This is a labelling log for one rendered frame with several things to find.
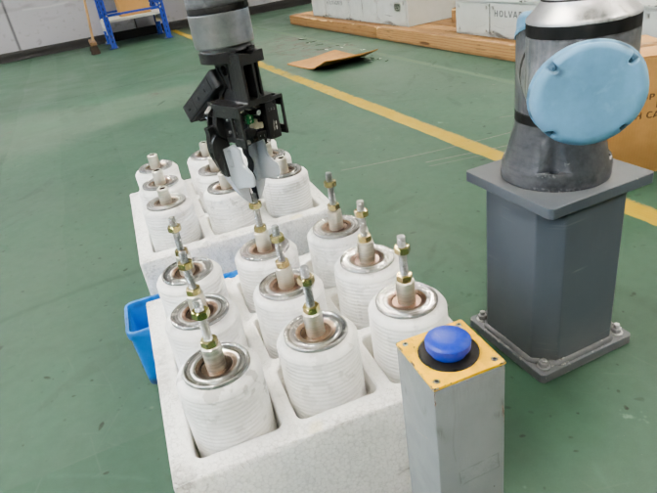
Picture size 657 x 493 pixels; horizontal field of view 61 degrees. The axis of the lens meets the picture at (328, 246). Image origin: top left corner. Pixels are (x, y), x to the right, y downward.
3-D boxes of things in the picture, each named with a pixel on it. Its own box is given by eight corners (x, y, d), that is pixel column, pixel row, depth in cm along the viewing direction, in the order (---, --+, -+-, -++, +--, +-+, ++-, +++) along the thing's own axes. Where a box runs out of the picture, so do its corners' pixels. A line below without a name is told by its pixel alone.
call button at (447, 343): (456, 336, 52) (455, 318, 51) (480, 361, 49) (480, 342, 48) (417, 350, 51) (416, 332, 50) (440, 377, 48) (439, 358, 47)
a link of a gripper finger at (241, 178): (253, 216, 76) (240, 151, 72) (229, 207, 80) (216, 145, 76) (272, 208, 78) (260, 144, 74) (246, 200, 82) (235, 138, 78)
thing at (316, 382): (316, 409, 80) (294, 304, 71) (381, 421, 76) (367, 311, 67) (288, 464, 72) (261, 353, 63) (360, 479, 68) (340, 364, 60)
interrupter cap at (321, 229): (340, 213, 93) (339, 209, 93) (371, 226, 87) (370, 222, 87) (303, 231, 89) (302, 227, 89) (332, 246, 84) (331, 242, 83)
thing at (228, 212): (261, 249, 124) (244, 173, 116) (273, 268, 116) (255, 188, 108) (219, 262, 122) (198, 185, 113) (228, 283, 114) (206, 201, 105)
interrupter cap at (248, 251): (230, 257, 85) (229, 252, 85) (263, 235, 90) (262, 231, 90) (267, 267, 81) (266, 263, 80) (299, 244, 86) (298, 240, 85)
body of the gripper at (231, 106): (245, 156, 71) (223, 56, 65) (208, 146, 76) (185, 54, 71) (291, 136, 75) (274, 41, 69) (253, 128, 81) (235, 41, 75)
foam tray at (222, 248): (294, 216, 154) (283, 154, 145) (348, 282, 121) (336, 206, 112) (151, 257, 144) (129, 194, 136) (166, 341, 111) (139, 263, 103)
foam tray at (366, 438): (376, 316, 108) (366, 234, 100) (498, 465, 76) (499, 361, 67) (175, 385, 99) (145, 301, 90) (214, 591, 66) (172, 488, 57)
